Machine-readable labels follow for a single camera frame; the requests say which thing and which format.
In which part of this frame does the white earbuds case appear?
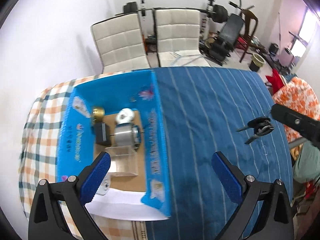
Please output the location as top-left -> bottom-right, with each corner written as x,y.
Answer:
97,174 -> 111,196

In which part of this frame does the clear plastic cube box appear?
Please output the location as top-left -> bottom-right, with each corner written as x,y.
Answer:
105,146 -> 138,177

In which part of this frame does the black key bunch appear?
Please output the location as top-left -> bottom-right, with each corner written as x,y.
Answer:
236,116 -> 274,145

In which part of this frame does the gold lid glass jar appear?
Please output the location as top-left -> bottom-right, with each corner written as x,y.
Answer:
91,106 -> 105,125

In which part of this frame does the orange floral cushion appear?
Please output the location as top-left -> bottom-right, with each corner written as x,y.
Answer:
272,76 -> 320,143

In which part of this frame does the black power adapter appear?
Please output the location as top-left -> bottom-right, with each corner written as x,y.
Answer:
94,122 -> 112,147

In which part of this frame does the red cloth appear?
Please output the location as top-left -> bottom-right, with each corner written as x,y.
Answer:
265,69 -> 285,95

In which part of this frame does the plaid checkered cloth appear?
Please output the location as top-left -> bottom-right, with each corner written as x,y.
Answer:
18,72 -> 148,239

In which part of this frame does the silver metal cylinder can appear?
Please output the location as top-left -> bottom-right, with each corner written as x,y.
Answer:
114,122 -> 141,149

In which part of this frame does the blue cardboard box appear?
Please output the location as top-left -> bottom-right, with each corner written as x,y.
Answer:
56,69 -> 171,221

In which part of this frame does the blue striped tablecloth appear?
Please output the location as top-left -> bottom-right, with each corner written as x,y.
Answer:
146,67 -> 293,239

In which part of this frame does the dark green waste bin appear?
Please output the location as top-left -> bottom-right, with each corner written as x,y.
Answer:
249,53 -> 266,72

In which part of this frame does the brown wooden chair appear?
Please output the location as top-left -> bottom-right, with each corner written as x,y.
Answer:
239,9 -> 259,62

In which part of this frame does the black weight bench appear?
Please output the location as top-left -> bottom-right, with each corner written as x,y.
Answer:
204,14 -> 244,66

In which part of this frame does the left white padded chair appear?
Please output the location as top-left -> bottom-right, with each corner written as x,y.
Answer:
91,13 -> 150,73

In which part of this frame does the white padded chair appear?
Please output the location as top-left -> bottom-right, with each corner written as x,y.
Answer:
91,13 -> 150,73
153,9 -> 210,67

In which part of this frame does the barbell with black plates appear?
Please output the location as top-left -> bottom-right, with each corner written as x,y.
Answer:
116,2 -> 228,23

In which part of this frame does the right white padded chair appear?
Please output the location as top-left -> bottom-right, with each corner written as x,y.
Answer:
153,9 -> 210,67

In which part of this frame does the wire clothes hanger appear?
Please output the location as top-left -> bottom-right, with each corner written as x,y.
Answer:
170,51 -> 203,66

